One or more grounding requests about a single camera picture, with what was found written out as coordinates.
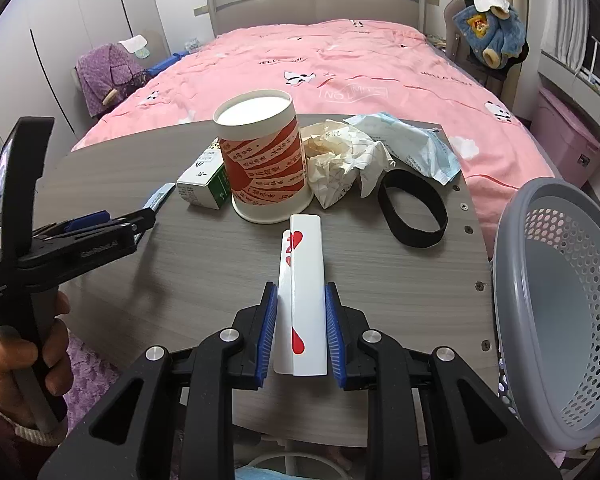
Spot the pink bed duvet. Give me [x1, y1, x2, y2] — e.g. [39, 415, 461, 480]
[76, 20, 554, 248]

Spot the light blue plastic package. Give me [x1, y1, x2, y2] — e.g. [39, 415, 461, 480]
[344, 112, 460, 185]

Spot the pink plastic storage box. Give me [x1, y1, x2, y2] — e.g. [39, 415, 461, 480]
[530, 87, 600, 188]

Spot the white paper wrapper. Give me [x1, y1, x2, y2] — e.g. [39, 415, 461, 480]
[300, 120, 396, 209]

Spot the green and white carton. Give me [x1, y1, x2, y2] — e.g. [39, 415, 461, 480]
[176, 139, 230, 210]

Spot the white cloth on purple chair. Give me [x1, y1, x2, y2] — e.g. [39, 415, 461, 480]
[118, 35, 150, 60]

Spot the white box with red hearts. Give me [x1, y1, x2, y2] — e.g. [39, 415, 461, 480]
[273, 214, 328, 377]

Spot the red and white paper cup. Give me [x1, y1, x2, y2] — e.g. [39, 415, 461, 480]
[213, 89, 313, 224]

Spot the black elastic band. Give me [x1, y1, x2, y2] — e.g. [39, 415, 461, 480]
[377, 169, 449, 249]

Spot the dark chair with jacket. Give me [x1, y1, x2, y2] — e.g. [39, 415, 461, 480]
[443, 0, 529, 108]

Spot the grey perforated trash basket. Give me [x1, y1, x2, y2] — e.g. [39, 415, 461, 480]
[493, 178, 600, 452]

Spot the blue item beside bed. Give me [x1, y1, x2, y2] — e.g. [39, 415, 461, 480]
[146, 51, 188, 78]

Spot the purple garment on chair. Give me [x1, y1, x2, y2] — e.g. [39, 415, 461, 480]
[76, 44, 148, 118]

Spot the person's left hand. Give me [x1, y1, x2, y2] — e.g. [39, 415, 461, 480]
[0, 289, 72, 434]

